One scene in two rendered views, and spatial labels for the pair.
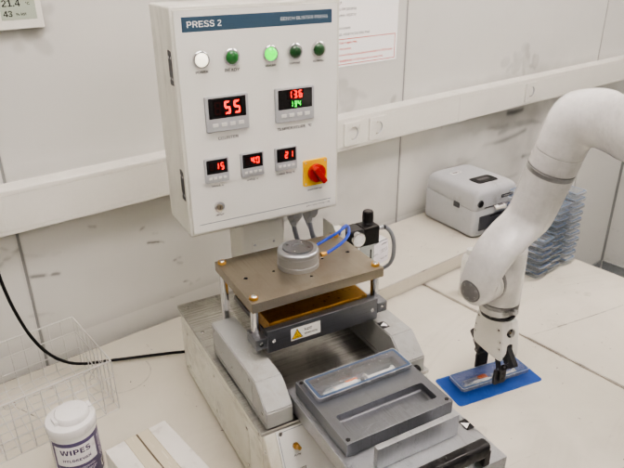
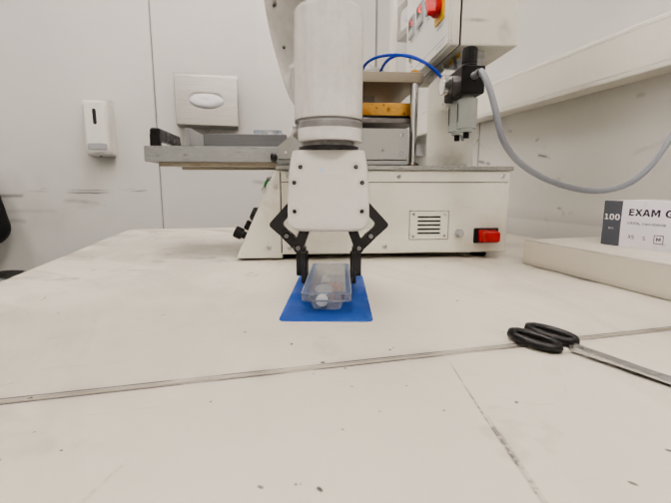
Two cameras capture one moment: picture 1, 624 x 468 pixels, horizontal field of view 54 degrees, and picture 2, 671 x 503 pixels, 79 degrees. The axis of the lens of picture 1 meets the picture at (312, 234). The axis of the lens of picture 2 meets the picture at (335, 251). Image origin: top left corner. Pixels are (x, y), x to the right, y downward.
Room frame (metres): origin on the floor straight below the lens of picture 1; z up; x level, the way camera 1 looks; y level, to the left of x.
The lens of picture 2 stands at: (1.35, -0.88, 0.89)
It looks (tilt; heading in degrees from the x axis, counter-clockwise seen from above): 9 degrees down; 114
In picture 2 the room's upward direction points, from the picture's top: straight up
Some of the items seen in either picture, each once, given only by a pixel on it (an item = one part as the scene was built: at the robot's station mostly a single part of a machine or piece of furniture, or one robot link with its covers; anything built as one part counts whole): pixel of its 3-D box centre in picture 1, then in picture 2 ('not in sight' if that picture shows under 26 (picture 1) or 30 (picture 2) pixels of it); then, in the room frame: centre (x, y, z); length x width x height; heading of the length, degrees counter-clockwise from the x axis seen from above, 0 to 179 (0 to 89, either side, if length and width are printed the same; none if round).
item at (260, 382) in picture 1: (249, 368); not in sight; (0.90, 0.12, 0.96); 0.25 x 0.05 x 0.07; 28
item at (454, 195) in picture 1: (470, 198); not in sight; (1.93, -0.54, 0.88); 0.25 x 0.20 x 0.17; 32
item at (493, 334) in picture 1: (495, 329); (329, 186); (1.13, -0.40, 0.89); 0.10 x 0.08 x 0.11; 23
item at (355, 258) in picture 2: (478, 352); (362, 255); (1.17, -0.39, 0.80); 0.03 x 0.03 x 0.07; 23
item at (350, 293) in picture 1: (302, 283); (366, 108); (1.03, 0.02, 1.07); 0.22 x 0.17 x 0.10; 118
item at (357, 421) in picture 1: (371, 396); (252, 145); (0.80, -0.10, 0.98); 0.20 x 0.17 x 0.03; 118
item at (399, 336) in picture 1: (378, 328); (338, 148); (1.02, -0.13, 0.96); 0.26 x 0.05 x 0.07; 28
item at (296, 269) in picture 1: (300, 266); (381, 98); (1.06, 0.02, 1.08); 0.31 x 0.24 x 0.13; 118
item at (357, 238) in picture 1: (359, 243); (458, 96); (1.24, -0.11, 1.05); 0.15 x 0.05 x 0.15; 118
